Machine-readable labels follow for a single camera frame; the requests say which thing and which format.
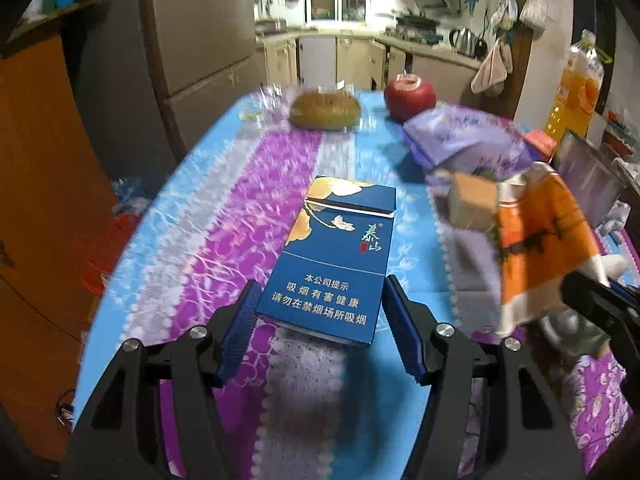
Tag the steel electric kettle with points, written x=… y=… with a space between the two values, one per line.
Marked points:
x=462 y=41

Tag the blue plastic bag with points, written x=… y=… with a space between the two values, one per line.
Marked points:
x=130 y=197

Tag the orange wooden cabinet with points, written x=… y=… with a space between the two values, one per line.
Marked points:
x=45 y=185

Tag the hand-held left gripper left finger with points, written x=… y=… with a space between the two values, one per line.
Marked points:
x=240 y=335

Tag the grey glove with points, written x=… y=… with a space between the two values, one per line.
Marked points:
x=615 y=220

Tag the purple floral tablecloth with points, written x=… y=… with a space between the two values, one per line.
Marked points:
x=200 y=220

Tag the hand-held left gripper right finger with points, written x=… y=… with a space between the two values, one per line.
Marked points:
x=405 y=335

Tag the metal pot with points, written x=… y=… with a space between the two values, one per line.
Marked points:
x=585 y=175

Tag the lower kitchen cabinets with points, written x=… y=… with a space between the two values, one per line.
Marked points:
x=350 y=57

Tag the hanging clear plastic bag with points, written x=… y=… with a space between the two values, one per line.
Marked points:
x=535 y=7

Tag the orange juice bottle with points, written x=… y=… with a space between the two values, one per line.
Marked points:
x=575 y=90

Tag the red small box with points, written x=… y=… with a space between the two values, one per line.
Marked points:
x=540 y=144

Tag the purple plastic bag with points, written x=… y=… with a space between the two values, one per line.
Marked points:
x=465 y=132

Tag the round brown bread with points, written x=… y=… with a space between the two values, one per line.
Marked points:
x=325 y=109

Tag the black wok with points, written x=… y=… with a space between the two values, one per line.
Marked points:
x=420 y=21

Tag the blue flower wall sticker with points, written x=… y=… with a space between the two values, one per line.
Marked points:
x=472 y=0

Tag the hanging beige towel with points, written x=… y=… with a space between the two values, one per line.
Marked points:
x=492 y=67

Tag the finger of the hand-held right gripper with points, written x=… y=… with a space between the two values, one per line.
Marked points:
x=585 y=295
x=627 y=292

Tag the orange white carton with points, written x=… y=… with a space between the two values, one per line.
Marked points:
x=545 y=240

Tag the red apple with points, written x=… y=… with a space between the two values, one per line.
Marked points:
x=410 y=97

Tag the grey refrigerator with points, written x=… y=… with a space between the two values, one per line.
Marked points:
x=200 y=45

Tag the blue cigarette box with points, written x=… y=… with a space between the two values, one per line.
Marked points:
x=330 y=260

